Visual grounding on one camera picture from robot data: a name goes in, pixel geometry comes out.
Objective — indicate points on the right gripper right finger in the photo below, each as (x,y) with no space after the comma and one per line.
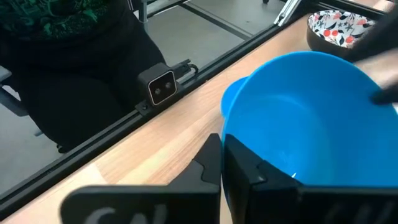
(280,202)

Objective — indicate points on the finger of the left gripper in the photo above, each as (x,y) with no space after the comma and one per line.
(387,96)
(379,37)

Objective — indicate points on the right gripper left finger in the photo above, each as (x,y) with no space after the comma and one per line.
(155,205)

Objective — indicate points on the black floral mini bowl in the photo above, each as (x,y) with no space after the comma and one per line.
(335,28)

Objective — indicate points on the blue plastic mini bowl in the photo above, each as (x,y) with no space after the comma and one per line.
(311,118)
(231,96)

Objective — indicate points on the silver aluminium extrusion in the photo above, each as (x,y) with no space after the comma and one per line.
(287,12)

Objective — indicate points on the person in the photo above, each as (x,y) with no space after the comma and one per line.
(77,77)

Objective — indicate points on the black table-level camera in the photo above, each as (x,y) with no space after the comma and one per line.
(160,87)

